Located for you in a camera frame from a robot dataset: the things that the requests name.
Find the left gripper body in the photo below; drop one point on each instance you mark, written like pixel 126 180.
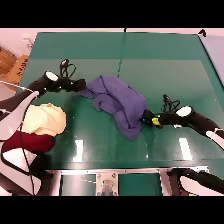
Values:
pixel 76 85

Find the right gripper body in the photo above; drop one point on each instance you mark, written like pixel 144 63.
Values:
pixel 154 120

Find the purple shirt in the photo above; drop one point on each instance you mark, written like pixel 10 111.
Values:
pixel 121 100

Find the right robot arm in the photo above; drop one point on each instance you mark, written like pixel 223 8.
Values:
pixel 200 121

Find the cream garment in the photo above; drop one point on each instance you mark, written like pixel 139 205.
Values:
pixel 46 120

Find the red garment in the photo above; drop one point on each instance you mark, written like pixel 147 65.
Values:
pixel 33 141

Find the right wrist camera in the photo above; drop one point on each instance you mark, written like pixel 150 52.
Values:
pixel 166 99

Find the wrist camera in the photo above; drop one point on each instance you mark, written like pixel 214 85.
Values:
pixel 64 63
pixel 166 99

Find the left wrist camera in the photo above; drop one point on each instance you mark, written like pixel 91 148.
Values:
pixel 64 63

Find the silver frame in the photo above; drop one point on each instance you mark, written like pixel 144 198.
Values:
pixel 106 181

